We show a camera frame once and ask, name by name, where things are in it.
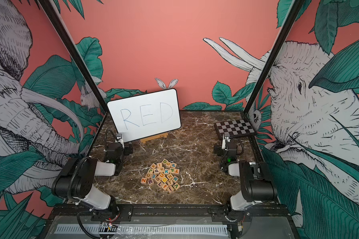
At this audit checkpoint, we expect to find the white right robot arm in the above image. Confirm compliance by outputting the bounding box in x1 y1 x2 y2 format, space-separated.
213 133 278 211

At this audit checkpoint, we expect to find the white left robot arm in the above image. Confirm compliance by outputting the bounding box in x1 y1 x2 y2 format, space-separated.
51 133 133 210

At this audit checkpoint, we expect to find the pile of wooden letter blocks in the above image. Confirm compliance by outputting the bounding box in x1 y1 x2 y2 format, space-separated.
140 159 182 194

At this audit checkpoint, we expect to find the black white checkerboard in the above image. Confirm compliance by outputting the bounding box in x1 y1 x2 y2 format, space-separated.
214 119 256 139

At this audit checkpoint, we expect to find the whiteboard with RED writing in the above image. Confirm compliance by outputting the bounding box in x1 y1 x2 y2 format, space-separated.
107 89 181 142

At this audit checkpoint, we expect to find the small wooden easel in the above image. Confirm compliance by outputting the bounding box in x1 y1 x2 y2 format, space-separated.
140 132 168 143

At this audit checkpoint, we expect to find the black front mounting rail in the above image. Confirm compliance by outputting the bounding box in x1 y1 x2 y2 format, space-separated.
48 204 291 223

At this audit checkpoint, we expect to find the white slotted cable duct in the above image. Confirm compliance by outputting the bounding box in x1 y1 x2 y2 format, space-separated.
53 223 229 236

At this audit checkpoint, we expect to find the black left frame post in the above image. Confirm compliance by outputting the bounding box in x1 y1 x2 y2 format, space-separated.
38 0 109 113

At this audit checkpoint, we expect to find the black frame post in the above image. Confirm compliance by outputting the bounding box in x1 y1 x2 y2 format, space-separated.
38 0 109 113
243 0 305 115

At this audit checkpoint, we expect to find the black right frame post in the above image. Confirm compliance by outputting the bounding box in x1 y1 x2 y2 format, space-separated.
243 0 305 115

